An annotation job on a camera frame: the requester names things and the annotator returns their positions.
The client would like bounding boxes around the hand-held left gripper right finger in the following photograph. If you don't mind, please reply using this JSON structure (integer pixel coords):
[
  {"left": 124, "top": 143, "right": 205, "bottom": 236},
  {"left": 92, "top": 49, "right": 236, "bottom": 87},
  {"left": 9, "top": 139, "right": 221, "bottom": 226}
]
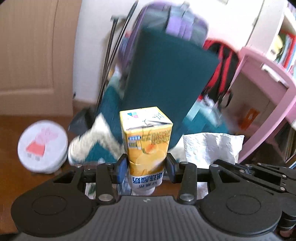
[{"left": 166, "top": 153, "right": 232, "bottom": 205}]

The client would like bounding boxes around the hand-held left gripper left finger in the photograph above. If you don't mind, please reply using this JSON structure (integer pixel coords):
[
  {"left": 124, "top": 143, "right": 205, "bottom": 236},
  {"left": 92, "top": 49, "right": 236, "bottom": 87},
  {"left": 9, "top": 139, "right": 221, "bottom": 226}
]
[{"left": 53, "top": 154, "right": 129, "bottom": 205}]

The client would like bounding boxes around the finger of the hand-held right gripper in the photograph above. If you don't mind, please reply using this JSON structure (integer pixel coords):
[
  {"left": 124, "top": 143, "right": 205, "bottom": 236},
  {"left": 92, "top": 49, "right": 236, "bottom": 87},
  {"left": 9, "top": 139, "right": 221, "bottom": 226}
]
[{"left": 214, "top": 159, "right": 296, "bottom": 193}]

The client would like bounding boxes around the yellow milk carton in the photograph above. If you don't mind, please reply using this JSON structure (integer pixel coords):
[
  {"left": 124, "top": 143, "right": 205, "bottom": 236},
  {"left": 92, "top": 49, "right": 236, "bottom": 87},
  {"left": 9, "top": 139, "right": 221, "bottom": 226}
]
[{"left": 119, "top": 107, "right": 173, "bottom": 196}]

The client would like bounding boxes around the white tissue paper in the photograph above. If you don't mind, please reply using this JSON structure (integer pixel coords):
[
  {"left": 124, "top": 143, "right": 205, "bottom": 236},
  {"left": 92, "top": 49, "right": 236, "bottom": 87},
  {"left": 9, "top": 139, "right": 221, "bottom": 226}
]
[{"left": 183, "top": 133, "right": 245, "bottom": 168}]

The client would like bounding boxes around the dark teal trash bin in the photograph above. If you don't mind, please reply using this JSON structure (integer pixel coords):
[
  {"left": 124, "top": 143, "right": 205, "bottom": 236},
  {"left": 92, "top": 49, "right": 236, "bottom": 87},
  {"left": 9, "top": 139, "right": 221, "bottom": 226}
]
[{"left": 121, "top": 28, "right": 220, "bottom": 150}]

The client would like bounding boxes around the zigzag teal cream quilt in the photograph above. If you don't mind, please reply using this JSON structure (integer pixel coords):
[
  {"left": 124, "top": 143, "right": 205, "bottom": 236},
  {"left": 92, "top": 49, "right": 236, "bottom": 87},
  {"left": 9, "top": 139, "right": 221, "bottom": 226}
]
[{"left": 68, "top": 86, "right": 230, "bottom": 166}]

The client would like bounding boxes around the green white snack packet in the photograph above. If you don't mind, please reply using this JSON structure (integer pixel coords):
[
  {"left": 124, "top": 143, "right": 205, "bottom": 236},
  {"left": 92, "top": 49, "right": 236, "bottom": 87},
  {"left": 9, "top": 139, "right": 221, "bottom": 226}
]
[{"left": 85, "top": 183, "right": 97, "bottom": 200}]

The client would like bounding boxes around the orange paper card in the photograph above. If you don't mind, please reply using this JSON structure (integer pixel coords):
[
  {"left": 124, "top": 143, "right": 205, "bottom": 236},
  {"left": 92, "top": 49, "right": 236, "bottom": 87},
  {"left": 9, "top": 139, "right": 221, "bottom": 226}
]
[{"left": 240, "top": 108, "right": 260, "bottom": 130}]

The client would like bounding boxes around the black folding stand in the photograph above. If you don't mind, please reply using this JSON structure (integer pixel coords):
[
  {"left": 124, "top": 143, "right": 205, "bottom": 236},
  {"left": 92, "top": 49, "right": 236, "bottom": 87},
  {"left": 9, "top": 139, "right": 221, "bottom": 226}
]
[{"left": 68, "top": 0, "right": 139, "bottom": 135}]

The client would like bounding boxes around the round white Peppa Pig tin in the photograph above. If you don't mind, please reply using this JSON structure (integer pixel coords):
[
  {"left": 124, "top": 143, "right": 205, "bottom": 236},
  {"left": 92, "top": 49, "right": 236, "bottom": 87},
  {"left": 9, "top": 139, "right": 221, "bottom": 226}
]
[{"left": 17, "top": 120, "right": 69, "bottom": 174}]

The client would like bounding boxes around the red black backpack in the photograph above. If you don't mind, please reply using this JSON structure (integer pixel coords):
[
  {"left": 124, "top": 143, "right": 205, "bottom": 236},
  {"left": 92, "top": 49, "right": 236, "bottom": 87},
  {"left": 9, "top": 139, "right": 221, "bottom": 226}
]
[{"left": 199, "top": 39, "right": 241, "bottom": 110}]

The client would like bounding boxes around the row of books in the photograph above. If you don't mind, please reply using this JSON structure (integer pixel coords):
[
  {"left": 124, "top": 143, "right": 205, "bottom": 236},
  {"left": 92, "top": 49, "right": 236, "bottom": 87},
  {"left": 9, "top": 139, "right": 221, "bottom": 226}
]
[{"left": 275, "top": 2, "right": 296, "bottom": 75}]

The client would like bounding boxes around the beige wooden door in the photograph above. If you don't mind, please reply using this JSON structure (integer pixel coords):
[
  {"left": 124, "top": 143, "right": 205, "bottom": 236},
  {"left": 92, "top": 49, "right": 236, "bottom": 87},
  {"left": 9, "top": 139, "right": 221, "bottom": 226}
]
[{"left": 0, "top": 0, "right": 83, "bottom": 117}]

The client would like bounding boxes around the white bookshelf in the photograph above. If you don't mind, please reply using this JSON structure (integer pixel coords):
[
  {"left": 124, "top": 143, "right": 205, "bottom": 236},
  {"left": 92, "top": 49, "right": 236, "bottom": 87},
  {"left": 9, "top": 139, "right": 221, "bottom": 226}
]
[{"left": 264, "top": 0, "right": 296, "bottom": 77}]

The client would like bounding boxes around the purple grey backpack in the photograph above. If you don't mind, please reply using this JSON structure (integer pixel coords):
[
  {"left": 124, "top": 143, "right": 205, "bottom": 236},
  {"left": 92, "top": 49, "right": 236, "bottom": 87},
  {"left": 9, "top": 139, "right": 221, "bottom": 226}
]
[{"left": 118, "top": 1, "right": 208, "bottom": 78}]

